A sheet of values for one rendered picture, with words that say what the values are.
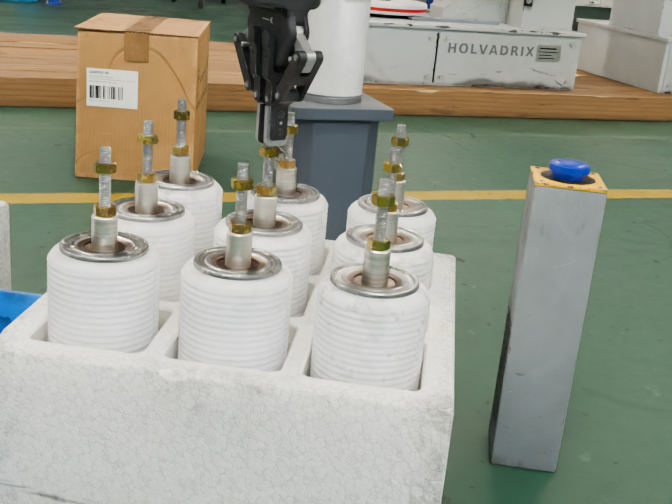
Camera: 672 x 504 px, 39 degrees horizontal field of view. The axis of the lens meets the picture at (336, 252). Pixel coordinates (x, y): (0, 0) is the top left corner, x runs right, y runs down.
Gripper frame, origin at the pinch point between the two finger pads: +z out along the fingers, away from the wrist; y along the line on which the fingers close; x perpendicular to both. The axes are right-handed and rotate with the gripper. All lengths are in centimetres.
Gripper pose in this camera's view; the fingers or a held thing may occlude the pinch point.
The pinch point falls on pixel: (271, 123)
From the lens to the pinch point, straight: 90.8
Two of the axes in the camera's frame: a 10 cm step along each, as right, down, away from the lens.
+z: -0.8, 9.4, 3.3
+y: -5.5, -3.2, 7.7
